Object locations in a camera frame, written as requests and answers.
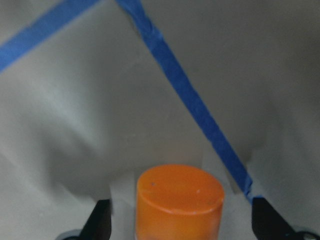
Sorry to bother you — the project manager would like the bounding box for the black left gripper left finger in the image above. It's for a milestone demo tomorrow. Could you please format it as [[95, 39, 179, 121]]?
[[79, 199, 112, 240]]

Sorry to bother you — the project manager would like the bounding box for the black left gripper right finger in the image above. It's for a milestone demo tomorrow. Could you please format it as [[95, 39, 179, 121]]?
[[251, 197, 302, 240]]

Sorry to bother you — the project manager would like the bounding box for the orange cylinder with 4680 print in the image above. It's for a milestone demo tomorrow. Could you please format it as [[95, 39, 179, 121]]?
[[135, 164, 225, 240]]

